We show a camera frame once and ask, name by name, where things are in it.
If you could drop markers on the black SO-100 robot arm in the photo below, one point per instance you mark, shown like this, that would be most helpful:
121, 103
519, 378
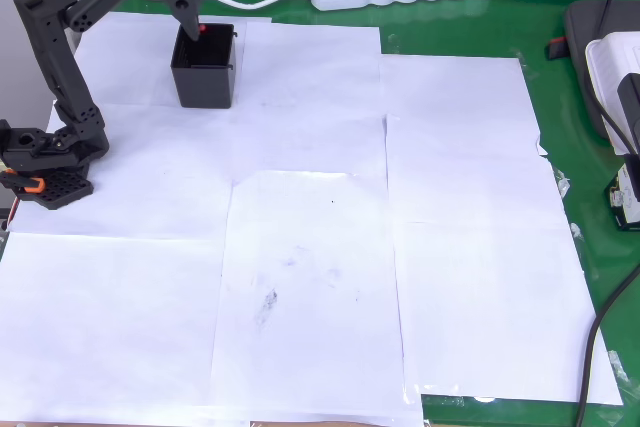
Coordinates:
65, 72

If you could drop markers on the black square cup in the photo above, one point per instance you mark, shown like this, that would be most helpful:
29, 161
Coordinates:
205, 87

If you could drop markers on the white paper sheet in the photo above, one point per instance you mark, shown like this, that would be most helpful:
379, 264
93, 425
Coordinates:
100, 322
310, 87
310, 272
500, 297
450, 122
135, 62
150, 197

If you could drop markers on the orange black clamp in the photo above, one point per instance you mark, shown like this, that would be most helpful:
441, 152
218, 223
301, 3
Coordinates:
32, 184

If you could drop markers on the red black USB stick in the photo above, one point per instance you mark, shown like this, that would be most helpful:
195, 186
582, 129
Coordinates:
556, 49

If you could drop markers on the dark grey pad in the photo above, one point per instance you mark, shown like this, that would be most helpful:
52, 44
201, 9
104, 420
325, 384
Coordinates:
580, 47

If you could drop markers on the white device at right edge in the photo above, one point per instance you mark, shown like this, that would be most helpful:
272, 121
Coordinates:
610, 62

